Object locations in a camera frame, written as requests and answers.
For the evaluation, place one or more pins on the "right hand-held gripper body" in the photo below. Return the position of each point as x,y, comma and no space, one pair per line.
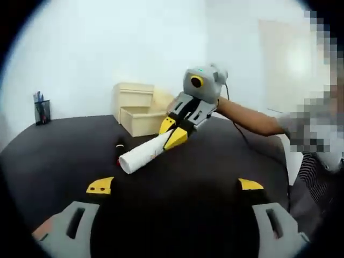
207,86

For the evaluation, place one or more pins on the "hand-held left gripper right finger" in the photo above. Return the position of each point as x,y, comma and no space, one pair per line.
291,236

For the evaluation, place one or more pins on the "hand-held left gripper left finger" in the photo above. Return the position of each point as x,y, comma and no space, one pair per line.
57,231

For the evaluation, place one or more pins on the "white barcode cosmetic bottle tube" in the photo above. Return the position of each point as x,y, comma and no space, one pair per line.
142,156

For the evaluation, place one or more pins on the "person's left hand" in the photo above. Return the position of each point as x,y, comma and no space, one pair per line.
41,231

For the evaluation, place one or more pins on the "cream wooden desk organizer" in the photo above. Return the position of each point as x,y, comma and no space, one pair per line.
161,102

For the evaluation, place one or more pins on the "person's dark trousers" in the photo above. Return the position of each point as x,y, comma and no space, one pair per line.
309,215

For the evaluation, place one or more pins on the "person's striped garment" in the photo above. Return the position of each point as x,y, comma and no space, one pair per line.
311,177

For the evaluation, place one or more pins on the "small dark object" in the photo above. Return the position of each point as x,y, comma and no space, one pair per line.
120,143

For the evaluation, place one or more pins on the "black table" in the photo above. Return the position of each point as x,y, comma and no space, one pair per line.
174,215

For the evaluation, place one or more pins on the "black mesh pen holder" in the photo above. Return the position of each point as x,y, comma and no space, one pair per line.
43,113

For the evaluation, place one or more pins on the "cream wall panel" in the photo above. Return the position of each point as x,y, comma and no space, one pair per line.
285,67

